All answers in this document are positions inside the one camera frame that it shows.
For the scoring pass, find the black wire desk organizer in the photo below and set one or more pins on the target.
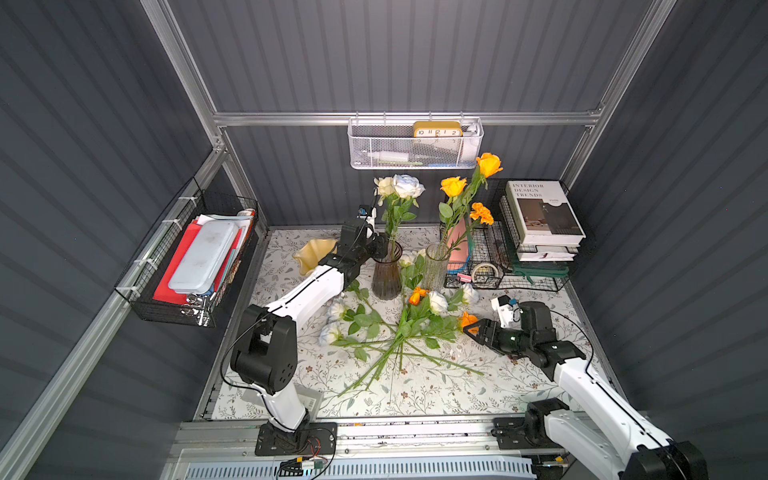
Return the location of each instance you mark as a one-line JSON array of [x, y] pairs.
[[500, 244]]

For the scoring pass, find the yellow wavy vase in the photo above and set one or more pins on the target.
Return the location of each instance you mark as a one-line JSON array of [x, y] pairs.
[[309, 256]]

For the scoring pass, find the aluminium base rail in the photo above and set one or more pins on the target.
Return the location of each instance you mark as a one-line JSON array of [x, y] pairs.
[[421, 447]]

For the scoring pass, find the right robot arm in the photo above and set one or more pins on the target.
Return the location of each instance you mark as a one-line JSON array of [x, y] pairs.
[[616, 442]]

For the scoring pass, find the red folder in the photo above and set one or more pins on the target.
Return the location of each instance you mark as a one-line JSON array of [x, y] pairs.
[[163, 294]]

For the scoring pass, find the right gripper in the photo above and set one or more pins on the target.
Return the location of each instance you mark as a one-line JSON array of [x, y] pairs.
[[496, 336]]

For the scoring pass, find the pile of flowers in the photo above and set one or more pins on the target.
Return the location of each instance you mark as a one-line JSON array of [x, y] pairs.
[[426, 320]]

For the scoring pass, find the tape roll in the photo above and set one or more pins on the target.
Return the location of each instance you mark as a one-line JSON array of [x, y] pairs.
[[485, 273]]

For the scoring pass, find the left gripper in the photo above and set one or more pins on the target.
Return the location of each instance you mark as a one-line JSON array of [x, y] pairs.
[[365, 241]]

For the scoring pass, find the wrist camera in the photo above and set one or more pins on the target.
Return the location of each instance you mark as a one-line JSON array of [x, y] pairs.
[[365, 213], [507, 309]]

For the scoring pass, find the yellow orange rose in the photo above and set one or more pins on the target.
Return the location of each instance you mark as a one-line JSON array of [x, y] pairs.
[[487, 166]]

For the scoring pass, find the orange marigold stem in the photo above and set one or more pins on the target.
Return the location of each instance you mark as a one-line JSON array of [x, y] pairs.
[[479, 215]]

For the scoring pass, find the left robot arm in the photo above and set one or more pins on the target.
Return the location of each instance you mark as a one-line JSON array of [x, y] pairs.
[[265, 353]]

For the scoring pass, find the pink folder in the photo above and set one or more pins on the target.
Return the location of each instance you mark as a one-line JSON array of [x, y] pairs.
[[459, 254]]

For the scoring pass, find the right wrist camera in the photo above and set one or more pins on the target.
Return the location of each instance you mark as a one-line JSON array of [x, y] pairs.
[[507, 309]]

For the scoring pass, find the interior design trends book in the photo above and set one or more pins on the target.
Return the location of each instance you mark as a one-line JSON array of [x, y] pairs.
[[542, 213]]

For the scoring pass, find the white wire wall basket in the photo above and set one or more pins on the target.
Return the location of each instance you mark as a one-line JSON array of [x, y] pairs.
[[379, 143]]

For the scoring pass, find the cream white rose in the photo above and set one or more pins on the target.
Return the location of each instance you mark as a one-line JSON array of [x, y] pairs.
[[384, 186]]

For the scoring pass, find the yellow clock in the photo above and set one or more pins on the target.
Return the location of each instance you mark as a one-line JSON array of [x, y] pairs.
[[437, 129]]

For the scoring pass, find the white plastic case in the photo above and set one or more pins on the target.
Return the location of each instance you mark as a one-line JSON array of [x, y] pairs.
[[203, 257]]

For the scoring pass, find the black wire side basket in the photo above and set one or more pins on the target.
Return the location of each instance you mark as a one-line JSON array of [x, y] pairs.
[[144, 275]]

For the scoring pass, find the clear glass vase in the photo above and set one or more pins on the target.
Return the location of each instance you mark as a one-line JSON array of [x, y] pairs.
[[437, 256]]

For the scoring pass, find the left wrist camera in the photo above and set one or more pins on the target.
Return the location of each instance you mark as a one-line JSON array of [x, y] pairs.
[[365, 213]]

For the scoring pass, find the purple ribbed glass vase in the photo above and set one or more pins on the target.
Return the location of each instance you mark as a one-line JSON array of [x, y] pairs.
[[386, 280]]

